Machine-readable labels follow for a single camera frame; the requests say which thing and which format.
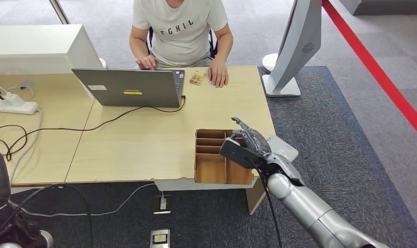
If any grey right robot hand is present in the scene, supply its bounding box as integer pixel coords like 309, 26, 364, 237
230, 117, 272, 157

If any white card reader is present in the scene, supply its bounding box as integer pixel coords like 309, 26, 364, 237
266, 134, 300, 163

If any wooden compartment organizer box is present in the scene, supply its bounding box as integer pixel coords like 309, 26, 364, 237
194, 128, 260, 186

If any person's left hand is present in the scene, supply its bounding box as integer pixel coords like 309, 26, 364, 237
207, 58, 229, 89

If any person's hand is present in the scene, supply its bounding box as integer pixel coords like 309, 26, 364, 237
207, 58, 229, 89
135, 54, 160, 70

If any person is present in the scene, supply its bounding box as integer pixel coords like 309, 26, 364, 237
129, 0, 234, 89

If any person's right hand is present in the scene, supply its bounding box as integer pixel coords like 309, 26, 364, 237
135, 54, 160, 70

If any wooden desk leg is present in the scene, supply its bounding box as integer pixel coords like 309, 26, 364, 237
245, 177, 267, 215

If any white power strip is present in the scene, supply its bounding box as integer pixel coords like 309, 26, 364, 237
0, 98, 40, 116

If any white round floor base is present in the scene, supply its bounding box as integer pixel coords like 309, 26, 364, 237
261, 52, 281, 74

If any white power adapter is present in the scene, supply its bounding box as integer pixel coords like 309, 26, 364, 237
3, 92, 25, 107

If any wrapped snack packet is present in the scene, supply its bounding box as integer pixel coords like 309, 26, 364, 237
189, 71, 207, 86

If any white desk panel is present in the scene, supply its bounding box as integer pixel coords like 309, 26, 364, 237
154, 178, 258, 192

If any black office chair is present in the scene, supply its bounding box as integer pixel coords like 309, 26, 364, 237
146, 26, 219, 59

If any silver kiosk screen stand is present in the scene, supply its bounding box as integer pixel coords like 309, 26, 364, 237
261, 0, 323, 98

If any floor power outlet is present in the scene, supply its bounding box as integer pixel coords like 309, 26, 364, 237
152, 195, 172, 215

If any grey laptop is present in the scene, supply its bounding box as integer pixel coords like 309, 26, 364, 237
71, 68, 186, 109

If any white cabinet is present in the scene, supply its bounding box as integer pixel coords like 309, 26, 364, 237
0, 24, 104, 76

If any silver floor device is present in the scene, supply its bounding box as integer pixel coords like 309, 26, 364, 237
149, 228, 171, 248

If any grey metal pole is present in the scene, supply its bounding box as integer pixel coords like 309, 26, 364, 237
49, 0, 71, 25

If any grey platform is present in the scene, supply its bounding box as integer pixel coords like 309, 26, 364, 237
338, 0, 417, 17

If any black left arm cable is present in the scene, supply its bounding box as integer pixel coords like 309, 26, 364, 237
0, 183, 94, 248

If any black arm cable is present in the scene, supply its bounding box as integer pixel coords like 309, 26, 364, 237
0, 183, 94, 248
257, 167, 285, 248

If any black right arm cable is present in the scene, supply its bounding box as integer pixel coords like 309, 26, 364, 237
257, 167, 285, 248

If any grey power strip cable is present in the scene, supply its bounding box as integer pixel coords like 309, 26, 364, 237
8, 107, 44, 185

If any white floor cable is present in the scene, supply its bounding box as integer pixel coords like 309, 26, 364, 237
9, 183, 158, 218

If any black laptop power cable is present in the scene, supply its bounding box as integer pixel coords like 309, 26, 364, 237
0, 96, 187, 162

